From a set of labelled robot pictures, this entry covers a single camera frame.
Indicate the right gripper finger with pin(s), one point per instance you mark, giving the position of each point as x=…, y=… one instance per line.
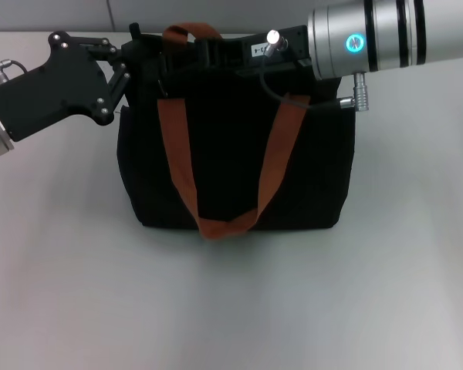
x=210, y=52

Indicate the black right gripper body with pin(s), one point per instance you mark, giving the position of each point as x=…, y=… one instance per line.
x=235, y=54

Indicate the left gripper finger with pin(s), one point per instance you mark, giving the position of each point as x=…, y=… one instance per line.
x=108, y=50
x=117, y=85

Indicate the white and silver right arm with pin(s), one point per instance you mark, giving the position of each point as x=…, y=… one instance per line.
x=389, y=34

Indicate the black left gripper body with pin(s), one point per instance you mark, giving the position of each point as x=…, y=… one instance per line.
x=54, y=92

